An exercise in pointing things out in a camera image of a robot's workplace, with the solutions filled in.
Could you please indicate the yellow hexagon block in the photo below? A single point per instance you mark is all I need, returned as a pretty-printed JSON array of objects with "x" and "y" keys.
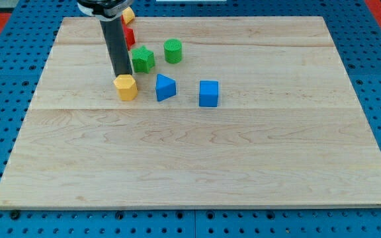
[{"x": 126, "y": 87}]

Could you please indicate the red block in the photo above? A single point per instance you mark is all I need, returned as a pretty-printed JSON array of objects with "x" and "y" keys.
[{"x": 129, "y": 37}]

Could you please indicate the wooden board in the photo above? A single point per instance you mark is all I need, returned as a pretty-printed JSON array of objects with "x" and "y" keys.
[{"x": 288, "y": 131}]

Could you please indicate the green star block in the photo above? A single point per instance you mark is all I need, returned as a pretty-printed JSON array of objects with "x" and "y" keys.
[{"x": 143, "y": 60}]

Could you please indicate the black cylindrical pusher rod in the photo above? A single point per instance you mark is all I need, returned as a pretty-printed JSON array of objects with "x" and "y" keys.
[{"x": 117, "y": 47}]

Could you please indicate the green cylinder block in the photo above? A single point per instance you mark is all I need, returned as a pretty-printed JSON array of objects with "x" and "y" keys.
[{"x": 173, "y": 50}]

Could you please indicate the blue cube block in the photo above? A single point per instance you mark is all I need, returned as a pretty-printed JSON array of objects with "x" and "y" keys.
[{"x": 208, "y": 93}]

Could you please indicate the black silver robot end flange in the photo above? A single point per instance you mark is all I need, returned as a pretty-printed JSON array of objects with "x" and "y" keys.
[{"x": 104, "y": 10}]

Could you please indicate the blue triangle block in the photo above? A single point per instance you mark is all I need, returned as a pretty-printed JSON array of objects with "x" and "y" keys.
[{"x": 165, "y": 87}]

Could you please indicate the yellow block at back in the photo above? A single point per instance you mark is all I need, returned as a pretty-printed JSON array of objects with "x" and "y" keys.
[{"x": 128, "y": 15}]

